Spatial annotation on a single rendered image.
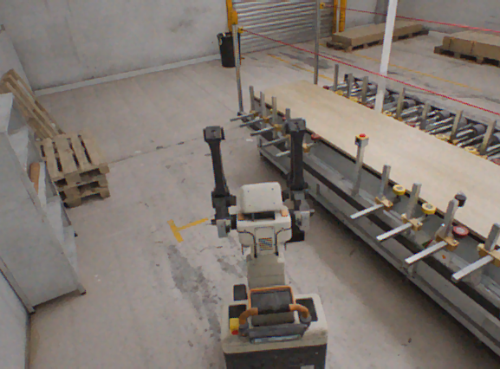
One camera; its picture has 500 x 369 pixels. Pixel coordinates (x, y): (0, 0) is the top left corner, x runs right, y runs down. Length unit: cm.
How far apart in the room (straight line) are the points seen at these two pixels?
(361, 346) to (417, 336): 41
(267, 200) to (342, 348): 141
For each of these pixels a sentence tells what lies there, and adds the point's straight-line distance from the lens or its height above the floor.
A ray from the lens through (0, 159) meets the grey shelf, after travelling 279.
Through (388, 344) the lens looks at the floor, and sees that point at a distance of 292.
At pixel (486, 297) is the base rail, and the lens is 244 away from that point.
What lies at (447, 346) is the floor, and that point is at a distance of 304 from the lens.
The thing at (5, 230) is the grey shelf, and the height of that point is 85.
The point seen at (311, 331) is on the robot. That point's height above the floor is 81.
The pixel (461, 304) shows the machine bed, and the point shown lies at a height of 22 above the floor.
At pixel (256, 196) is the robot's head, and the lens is 179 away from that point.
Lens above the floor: 240
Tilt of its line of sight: 34 degrees down
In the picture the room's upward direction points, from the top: 5 degrees counter-clockwise
